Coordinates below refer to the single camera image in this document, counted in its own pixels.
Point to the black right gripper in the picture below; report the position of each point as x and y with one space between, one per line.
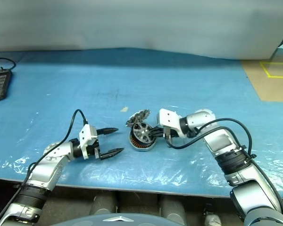
169 134

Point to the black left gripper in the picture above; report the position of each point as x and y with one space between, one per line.
94 147

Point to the round motor housing copper windings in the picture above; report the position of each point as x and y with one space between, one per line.
141 148

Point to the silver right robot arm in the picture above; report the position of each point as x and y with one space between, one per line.
221 141

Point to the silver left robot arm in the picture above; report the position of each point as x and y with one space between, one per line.
47 169

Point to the small beige tape scrap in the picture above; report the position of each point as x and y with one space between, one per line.
125 109

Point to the grey rounded shape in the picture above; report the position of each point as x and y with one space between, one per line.
173 206
103 202

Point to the blue plastic table cover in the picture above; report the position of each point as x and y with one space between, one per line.
61 87

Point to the grey robot torso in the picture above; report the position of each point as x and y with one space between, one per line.
118 220

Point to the white rounded shape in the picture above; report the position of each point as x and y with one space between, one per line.
212 217

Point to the white backdrop sheet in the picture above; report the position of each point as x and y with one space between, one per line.
132 21

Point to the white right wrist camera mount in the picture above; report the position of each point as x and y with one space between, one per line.
169 118

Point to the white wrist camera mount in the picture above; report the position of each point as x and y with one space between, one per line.
169 118
87 134

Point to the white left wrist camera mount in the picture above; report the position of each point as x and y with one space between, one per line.
87 134

